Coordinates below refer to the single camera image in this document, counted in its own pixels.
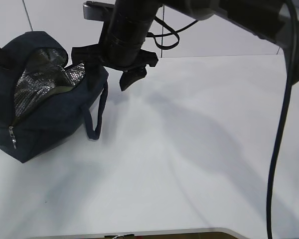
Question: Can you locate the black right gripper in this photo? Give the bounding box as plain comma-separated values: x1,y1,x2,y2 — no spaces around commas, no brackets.
71,0,158,92

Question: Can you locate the navy blue lunch bag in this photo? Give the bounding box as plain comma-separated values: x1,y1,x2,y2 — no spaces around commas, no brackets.
0,31,108,163

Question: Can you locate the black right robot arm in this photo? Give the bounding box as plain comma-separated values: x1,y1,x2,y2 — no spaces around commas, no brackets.
71,0,299,120

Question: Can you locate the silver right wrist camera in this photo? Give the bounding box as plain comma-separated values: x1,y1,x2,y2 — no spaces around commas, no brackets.
83,0,115,22

